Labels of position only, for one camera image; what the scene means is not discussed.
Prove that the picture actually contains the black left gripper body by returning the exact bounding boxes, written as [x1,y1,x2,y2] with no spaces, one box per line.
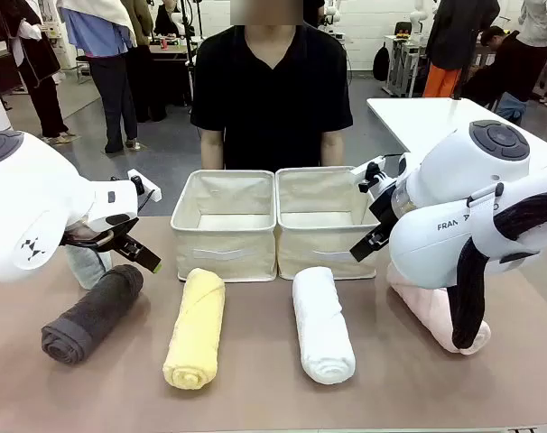
[60,225,133,252]

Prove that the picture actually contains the black cable bundle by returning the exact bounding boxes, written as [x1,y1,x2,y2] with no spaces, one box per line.
[451,187,547,351]

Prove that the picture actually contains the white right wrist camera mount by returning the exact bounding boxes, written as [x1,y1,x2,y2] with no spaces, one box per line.
[350,155,388,191]

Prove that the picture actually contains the white side table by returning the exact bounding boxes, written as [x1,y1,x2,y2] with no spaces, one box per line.
[366,97,547,159]

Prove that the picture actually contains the pink folded towel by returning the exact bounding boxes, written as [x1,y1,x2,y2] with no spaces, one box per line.
[385,261,492,356]

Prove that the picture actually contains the bystander in orange trousers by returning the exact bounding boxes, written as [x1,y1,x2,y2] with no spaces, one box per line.
[422,0,501,98]

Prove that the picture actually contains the white towel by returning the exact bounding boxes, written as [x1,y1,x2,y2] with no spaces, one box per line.
[292,266,357,385]

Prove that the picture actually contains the person's left forearm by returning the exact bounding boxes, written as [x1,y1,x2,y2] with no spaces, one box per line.
[320,130,346,169]

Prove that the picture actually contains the bystander in blue shirt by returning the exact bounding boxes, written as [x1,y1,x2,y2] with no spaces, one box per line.
[58,0,142,154]

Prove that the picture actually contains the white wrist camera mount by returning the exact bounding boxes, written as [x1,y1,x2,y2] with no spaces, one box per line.
[127,169,162,203]
[350,155,388,191]

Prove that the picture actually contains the bystander in black vest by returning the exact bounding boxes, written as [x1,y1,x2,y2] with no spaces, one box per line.
[5,0,72,145]

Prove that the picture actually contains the dark grey rolled towel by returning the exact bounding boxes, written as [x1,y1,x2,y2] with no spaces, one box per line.
[41,264,144,365]

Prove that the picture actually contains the yellow towel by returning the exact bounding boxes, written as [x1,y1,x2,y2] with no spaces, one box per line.
[162,267,227,389]

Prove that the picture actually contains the black backpack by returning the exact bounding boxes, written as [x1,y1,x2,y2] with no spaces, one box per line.
[373,44,391,83]

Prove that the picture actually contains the person in black shirt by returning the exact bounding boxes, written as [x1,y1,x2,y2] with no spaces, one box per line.
[190,0,354,172]

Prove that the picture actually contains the seated bystander in black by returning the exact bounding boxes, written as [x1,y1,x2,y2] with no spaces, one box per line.
[460,25,535,123]

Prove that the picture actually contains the bystander in grey top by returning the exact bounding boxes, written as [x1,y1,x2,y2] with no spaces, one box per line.
[516,0,547,49]

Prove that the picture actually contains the bystander in dark olive coat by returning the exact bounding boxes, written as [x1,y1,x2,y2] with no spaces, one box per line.
[119,0,167,124]

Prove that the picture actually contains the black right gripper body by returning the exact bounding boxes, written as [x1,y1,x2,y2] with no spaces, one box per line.
[367,180,399,226]

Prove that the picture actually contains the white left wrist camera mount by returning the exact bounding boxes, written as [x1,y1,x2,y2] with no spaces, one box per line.
[127,169,162,203]

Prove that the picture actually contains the light blue-grey towel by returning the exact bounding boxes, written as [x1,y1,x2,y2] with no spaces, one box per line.
[64,245,115,290]

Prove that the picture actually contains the person's right forearm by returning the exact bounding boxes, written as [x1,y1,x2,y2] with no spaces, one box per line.
[200,128,226,170]

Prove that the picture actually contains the cream fabric storage bin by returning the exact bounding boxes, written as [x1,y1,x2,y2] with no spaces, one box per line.
[170,169,278,283]
[275,165,383,281]

